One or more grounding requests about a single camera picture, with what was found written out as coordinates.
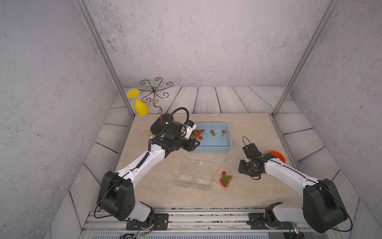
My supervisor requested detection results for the left aluminium frame post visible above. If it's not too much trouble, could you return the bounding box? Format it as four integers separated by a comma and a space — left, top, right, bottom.
74, 0, 135, 118

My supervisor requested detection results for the aluminium frame post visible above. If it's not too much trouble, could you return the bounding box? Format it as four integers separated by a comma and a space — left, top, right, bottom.
74, 0, 135, 118
272, 0, 340, 118

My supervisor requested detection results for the orange plastic bowl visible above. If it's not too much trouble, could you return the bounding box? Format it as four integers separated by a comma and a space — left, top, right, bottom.
269, 150, 286, 163

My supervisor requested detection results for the light blue plastic basket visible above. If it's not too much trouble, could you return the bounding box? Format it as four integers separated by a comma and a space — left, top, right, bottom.
192, 122, 233, 153

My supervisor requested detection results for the red strawberry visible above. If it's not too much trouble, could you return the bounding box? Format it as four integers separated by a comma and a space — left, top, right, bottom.
218, 171, 233, 188

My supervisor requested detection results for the bronze wire glass rack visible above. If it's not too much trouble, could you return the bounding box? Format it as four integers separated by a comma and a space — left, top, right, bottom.
140, 77, 174, 135

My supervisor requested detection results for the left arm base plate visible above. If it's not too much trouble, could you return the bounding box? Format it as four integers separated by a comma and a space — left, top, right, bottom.
126, 213, 169, 231

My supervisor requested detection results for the strawberry cluster right basket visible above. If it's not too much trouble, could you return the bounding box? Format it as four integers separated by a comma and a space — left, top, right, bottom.
210, 130, 226, 137

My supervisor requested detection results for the strawberry cluster basket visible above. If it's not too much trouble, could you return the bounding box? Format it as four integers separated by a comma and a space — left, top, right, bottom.
210, 130, 226, 137
191, 129, 205, 140

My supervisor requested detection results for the strawberry cluster left basket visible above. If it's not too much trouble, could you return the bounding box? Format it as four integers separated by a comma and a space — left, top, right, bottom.
191, 129, 205, 140

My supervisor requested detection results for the clear clamshell container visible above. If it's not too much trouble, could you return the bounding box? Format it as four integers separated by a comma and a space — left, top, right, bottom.
195, 160, 215, 191
175, 158, 199, 188
213, 156, 239, 188

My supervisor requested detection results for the aluminium mounting rail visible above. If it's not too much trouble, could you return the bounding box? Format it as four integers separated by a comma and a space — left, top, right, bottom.
78, 209, 341, 239

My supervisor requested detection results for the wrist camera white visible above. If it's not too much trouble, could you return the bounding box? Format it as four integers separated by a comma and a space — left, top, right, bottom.
242, 143, 262, 161
184, 120, 197, 139

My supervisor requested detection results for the right aluminium frame post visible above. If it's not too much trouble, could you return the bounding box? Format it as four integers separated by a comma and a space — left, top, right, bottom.
272, 0, 340, 118

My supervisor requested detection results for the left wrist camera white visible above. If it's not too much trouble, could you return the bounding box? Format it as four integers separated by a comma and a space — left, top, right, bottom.
184, 120, 197, 139

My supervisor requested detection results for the yellow plastic wine glass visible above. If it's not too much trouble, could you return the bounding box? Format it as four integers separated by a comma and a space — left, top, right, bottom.
127, 89, 149, 116

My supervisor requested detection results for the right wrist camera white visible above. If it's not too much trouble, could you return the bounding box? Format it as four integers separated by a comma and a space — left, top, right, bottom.
242, 143, 262, 161

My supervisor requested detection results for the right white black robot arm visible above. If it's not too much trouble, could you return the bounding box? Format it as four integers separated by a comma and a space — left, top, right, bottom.
238, 152, 350, 233

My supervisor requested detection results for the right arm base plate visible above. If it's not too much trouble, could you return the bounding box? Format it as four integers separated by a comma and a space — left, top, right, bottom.
246, 213, 292, 230

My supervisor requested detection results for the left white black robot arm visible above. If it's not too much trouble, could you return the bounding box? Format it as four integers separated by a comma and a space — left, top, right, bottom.
96, 120, 200, 228

